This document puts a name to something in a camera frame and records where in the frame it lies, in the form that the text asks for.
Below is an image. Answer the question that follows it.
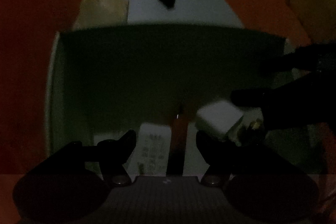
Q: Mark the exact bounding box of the white power adapter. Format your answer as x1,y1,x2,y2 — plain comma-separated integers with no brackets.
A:
195,100,264,138

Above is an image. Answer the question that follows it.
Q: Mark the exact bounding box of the white remote control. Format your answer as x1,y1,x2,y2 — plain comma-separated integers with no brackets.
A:
127,123,171,177

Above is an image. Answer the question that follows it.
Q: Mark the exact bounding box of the white box lid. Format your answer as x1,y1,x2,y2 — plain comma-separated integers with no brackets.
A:
127,0,244,28

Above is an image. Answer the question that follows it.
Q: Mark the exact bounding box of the open white cardboard box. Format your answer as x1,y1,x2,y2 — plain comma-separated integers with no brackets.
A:
46,24,292,176

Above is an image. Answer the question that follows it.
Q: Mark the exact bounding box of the red tablecloth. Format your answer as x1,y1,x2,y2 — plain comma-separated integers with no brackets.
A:
0,0,336,224

